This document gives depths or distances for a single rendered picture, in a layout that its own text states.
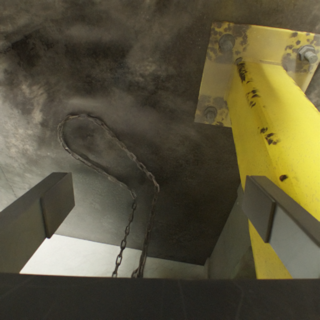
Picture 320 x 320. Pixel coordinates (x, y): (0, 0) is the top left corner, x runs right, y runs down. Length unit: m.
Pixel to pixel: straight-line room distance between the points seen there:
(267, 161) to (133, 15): 0.41
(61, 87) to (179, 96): 0.31
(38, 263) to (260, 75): 1.12
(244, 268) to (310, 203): 0.37
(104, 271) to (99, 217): 0.25
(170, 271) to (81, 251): 0.43
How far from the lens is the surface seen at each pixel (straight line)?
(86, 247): 1.21
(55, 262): 1.20
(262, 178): 0.17
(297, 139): 0.30
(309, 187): 0.24
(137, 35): 0.56
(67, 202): 0.16
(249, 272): 0.59
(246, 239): 0.66
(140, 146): 0.69
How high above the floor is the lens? 0.53
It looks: 49 degrees down
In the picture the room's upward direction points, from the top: 167 degrees counter-clockwise
